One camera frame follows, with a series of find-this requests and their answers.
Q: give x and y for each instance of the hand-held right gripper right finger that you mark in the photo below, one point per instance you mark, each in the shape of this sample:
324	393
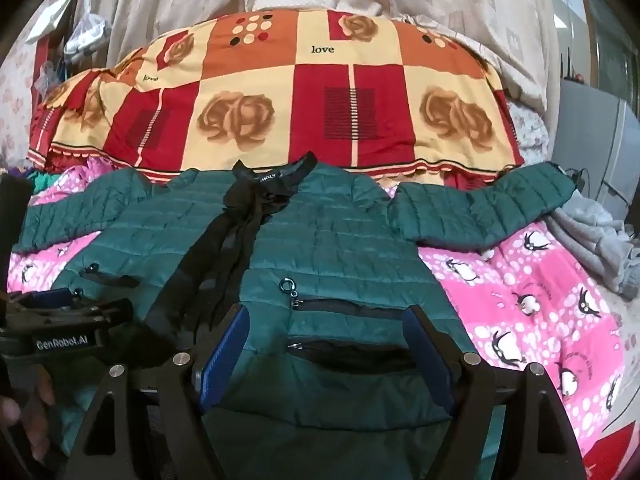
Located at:
431	357

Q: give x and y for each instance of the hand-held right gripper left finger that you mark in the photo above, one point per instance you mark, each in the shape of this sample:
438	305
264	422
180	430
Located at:
223	355

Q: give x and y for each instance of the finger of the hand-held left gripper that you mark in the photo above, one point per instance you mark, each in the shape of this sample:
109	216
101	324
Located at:
107	310
50	296

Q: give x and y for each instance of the green puffer jacket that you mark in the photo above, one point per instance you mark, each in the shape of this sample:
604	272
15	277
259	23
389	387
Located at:
325	240

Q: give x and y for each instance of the person's left hand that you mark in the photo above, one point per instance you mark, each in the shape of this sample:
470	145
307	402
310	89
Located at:
30	412

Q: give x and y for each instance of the pink penguin-print blanket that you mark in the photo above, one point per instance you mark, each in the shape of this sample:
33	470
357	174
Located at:
525	300

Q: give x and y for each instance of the teal and purple cloth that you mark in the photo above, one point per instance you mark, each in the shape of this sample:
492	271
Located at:
37	180

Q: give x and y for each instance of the red cloth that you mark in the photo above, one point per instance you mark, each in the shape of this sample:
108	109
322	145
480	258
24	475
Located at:
602	460

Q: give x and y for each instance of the grey crumpled cloth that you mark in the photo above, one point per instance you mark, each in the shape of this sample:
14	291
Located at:
590	235

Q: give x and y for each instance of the white floral bedsheet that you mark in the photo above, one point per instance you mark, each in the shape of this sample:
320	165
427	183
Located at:
527	130

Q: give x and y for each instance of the red yellow rose-print blanket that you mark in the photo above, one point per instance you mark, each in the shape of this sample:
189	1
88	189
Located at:
325	110

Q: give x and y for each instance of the white plastic bag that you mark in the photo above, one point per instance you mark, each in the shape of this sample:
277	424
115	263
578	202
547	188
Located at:
85	32

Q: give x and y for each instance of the grey cabinet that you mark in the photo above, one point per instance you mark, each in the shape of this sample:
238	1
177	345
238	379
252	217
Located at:
600	130

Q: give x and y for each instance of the window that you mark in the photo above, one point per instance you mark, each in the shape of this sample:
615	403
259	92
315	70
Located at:
600	25

